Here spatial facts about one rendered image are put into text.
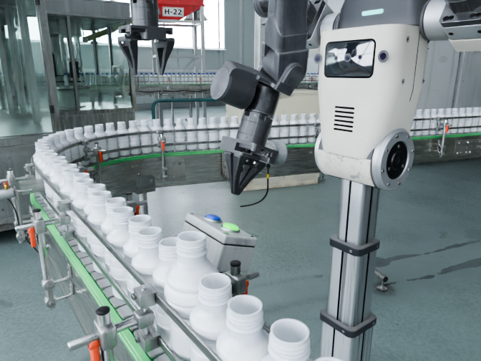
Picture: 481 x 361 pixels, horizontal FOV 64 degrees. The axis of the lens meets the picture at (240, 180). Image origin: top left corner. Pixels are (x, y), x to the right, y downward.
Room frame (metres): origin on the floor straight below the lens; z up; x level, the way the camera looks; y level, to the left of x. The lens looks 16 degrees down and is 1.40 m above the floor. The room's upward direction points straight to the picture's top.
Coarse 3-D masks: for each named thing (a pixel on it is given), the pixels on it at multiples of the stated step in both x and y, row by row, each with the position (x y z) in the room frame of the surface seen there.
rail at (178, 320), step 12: (36, 168) 1.13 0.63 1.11; (48, 180) 0.99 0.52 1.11; (60, 192) 0.89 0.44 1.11; (96, 264) 0.67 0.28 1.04; (108, 276) 0.61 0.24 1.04; (120, 288) 0.57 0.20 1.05; (156, 300) 0.44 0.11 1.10; (168, 312) 0.41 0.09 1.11; (180, 324) 0.39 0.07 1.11; (264, 324) 0.38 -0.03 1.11; (192, 336) 0.37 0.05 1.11; (168, 348) 0.42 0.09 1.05; (204, 348) 0.35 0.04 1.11; (216, 360) 0.33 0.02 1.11
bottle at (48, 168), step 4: (48, 156) 1.08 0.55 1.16; (52, 156) 1.08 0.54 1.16; (56, 156) 1.09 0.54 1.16; (48, 160) 1.08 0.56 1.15; (48, 164) 1.08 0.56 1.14; (44, 168) 1.08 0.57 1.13; (48, 168) 1.07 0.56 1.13; (52, 168) 1.07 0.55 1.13; (44, 172) 1.07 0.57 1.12; (48, 172) 1.06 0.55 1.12; (48, 176) 1.07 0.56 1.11; (44, 184) 1.07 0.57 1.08; (48, 188) 1.07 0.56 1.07; (48, 192) 1.07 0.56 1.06; (48, 196) 1.07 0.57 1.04; (52, 200) 1.06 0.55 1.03; (48, 204) 1.07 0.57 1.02
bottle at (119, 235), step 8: (120, 208) 0.64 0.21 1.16; (128, 208) 0.64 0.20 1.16; (112, 216) 0.62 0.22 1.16; (120, 216) 0.61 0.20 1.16; (128, 216) 0.62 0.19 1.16; (112, 224) 0.62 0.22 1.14; (120, 224) 0.61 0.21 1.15; (128, 224) 0.61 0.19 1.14; (112, 232) 0.61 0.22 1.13; (120, 232) 0.61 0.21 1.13; (128, 232) 0.61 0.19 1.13; (112, 240) 0.60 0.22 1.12; (120, 240) 0.60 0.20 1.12; (120, 248) 0.60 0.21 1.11; (112, 256) 0.60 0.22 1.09; (112, 264) 0.60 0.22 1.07; (120, 264) 0.60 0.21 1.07; (112, 272) 0.60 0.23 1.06; (120, 272) 0.60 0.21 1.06; (120, 280) 0.60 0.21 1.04; (112, 288) 0.61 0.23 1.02
